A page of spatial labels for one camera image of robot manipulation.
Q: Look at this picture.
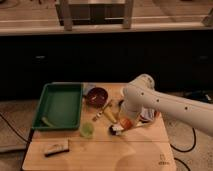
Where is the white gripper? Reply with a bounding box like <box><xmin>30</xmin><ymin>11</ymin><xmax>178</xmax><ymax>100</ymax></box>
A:
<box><xmin>119</xmin><ymin>101</ymin><xmax>141</xmax><ymax>122</ymax></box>

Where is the orange apple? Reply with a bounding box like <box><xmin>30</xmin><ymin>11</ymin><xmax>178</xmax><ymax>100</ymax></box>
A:
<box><xmin>119</xmin><ymin>118</ymin><xmax>133</xmax><ymax>130</ymax></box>

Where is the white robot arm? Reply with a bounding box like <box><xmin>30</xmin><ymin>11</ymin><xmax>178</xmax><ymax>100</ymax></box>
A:
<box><xmin>121</xmin><ymin>74</ymin><xmax>213</xmax><ymax>137</ymax></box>

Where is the green plastic cup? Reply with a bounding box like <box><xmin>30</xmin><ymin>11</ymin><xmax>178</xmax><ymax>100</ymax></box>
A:
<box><xmin>79</xmin><ymin>122</ymin><xmax>94</xmax><ymax>138</ymax></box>

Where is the red plate with cloth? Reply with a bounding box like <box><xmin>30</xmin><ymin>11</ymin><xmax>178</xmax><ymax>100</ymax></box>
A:
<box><xmin>140</xmin><ymin>108</ymin><xmax>157</xmax><ymax>122</ymax></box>

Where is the yellow banana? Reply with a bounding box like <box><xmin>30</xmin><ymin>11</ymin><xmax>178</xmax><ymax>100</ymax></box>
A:
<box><xmin>103</xmin><ymin>107</ymin><xmax>117</xmax><ymax>123</ymax></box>

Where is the dark red bowl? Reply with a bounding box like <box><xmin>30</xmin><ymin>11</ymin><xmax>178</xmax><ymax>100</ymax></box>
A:
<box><xmin>86</xmin><ymin>87</ymin><xmax>108</xmax><ymax>108</ymax></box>

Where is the green plastic tray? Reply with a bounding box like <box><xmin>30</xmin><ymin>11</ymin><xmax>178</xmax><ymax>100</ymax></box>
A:
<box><xmin>32</xmin><ymin>83</ymin><xmax>83</xmax><ymax>131</ymax></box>

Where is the wooden block with dark base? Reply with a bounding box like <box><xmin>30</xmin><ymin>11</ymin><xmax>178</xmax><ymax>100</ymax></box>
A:
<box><xmin>44</xmin><ymin>140</ymin><xmax>69</xmax><ymax>157</ymax></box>

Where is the green vegetable in tray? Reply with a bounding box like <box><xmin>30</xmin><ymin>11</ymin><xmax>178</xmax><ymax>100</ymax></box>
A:
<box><xmin>41</xmin><ymin>117</ymin><xmax>55</xmax><ymax>127</ymax></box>

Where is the small utensil with yellow handle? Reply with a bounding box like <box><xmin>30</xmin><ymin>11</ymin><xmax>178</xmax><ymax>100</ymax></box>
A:
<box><xmin>92</xmin><ymin>99</ymin><xmax>114</xmax><ymax>122</ymax></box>

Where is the white handled dish brush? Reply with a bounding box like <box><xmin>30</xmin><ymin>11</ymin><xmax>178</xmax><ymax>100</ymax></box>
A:
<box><xmin>108</xmin><ymin>120</ymin><xmax>152</xmax><ymax>136</ymax></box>

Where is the black cable right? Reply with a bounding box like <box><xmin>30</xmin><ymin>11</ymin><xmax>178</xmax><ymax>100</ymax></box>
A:
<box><xmin>169</xmin><ymin>127</ymin><xmax>197</xmax><ymax>171</ymax></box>

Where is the black cable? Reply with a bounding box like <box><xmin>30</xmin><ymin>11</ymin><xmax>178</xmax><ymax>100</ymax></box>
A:
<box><xmin>0</xmin><ymin>112</ymin><xmax>31</xmax><ymax>144</ymax></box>
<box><xmin>169</xmin><ymin>127</ymin><xmax>197</xmax><ymax>171</ymax></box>

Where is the wooden shelf frame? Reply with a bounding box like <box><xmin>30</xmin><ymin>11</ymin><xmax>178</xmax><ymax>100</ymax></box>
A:
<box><xmin>55</xmin><ymin>0</ymin><xmax>134</xmax><ymax>31</ymax></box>

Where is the black cable left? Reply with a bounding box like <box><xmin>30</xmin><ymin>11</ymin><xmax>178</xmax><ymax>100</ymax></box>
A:
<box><xmin>0</xmin><ymin>112</ymin><xmax>31</xmax><ymax>144</ymax></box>

